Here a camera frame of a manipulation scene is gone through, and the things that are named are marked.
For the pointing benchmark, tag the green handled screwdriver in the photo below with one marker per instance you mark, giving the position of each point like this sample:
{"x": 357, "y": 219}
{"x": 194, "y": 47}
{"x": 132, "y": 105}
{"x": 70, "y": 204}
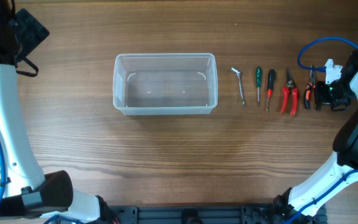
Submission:
{"x": 258, "y": 77}

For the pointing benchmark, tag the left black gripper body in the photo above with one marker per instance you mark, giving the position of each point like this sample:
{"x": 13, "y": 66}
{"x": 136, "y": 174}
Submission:
{"x": 30, "y": 33}

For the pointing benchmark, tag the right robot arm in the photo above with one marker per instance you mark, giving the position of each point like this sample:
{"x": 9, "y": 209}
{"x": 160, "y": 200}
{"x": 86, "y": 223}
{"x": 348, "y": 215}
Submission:
{"x": 301, "y": 204}

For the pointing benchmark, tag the orange black needle-nose pliers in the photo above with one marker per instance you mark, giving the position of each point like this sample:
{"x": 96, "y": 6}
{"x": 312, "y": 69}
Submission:
{"x": 309, "y": 88}

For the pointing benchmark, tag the black red handled screwdriver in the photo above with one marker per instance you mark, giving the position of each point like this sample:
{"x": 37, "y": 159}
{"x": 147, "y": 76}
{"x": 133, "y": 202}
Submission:
{"x": 270, "y": 84}

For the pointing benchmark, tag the clear plastic container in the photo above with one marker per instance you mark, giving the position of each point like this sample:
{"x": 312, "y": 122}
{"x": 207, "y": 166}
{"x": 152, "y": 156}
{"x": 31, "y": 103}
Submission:
{"x": 165, "y": 84}

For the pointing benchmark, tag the silver socket wrench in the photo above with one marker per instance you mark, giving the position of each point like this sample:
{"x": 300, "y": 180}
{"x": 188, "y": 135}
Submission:
{"x": 239, "y": 74}

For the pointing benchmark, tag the red handled snips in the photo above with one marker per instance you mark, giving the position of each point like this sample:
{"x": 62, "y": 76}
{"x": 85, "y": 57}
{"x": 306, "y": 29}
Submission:
{"x": 290, "y": 90}

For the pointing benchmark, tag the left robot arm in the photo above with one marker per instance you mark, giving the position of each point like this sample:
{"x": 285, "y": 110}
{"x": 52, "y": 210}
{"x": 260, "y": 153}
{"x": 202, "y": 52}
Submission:
{"x": 25, "y": 190}

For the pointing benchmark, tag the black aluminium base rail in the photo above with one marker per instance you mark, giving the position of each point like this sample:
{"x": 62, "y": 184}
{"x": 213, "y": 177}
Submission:
{"x": 260, "y": 213}

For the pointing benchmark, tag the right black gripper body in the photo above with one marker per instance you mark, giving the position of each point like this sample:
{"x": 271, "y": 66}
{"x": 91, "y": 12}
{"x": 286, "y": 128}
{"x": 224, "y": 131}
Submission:
{"x": 335, "y": 94}

